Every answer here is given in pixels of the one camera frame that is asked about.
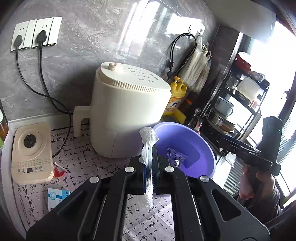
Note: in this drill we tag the black kitchen rack right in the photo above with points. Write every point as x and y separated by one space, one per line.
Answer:
228 87

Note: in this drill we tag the silver foil snack bag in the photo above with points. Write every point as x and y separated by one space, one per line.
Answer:
175 158

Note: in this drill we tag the white blue paper packet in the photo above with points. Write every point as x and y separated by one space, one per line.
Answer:
55 196

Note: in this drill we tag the purple plastic trash bucket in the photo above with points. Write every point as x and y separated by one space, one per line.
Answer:
199 163

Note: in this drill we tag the white enamel mug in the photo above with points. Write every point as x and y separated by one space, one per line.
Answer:
224 106

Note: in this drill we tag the small pink bottle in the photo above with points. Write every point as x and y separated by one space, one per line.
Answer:
198 125

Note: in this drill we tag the red container on rack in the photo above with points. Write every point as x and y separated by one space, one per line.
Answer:
242 64

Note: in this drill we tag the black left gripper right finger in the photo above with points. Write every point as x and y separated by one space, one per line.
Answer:
202 210

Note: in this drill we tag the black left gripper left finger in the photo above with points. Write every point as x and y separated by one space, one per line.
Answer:
95 210

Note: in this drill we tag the cream induction cooker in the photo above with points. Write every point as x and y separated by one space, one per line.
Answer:
32 161

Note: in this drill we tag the red small wrapper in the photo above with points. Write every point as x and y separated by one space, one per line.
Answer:
58 170

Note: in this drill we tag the yellow sponge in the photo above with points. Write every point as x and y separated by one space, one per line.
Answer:
179 116

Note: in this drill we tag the stacked steel bowls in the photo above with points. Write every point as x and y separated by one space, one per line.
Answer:
220 122

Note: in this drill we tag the white pot on rack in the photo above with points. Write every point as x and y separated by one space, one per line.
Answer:
249 88

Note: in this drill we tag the cream air fryer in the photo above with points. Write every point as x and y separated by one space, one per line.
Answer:
124 100

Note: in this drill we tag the white wall socket panel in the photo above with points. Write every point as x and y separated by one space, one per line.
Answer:
51 26

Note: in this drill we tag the right hand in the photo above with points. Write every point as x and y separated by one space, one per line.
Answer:
259 186

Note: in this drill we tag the yellow dish soap bottle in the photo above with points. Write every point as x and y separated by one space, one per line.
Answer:
178 91

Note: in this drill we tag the patterned white table mat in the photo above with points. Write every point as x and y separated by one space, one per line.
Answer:
80 161

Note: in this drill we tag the white hanging plastic bags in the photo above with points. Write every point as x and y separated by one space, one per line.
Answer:
194 66

